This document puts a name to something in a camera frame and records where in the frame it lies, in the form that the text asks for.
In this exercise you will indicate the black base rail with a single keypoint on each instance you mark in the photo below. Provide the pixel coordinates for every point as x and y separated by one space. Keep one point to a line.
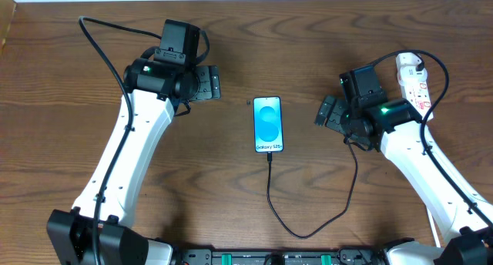
348 256

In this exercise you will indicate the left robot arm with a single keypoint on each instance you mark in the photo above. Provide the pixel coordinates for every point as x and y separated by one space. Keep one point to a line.
98 228

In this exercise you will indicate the white USB charger plug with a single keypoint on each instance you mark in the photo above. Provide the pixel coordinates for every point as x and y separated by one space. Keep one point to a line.
410 69

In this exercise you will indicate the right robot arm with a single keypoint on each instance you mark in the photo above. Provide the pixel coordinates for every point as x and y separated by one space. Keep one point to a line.
396 129

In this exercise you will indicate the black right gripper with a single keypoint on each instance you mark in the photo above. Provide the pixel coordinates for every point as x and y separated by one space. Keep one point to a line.
329 113

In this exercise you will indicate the white power strip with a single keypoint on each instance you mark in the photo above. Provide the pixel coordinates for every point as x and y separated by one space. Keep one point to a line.
418 96

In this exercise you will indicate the smartphone with blue screen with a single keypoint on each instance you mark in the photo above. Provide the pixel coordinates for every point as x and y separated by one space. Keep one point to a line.
268 124

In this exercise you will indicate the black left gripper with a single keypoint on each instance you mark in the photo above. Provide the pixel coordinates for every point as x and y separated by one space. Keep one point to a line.
209 82

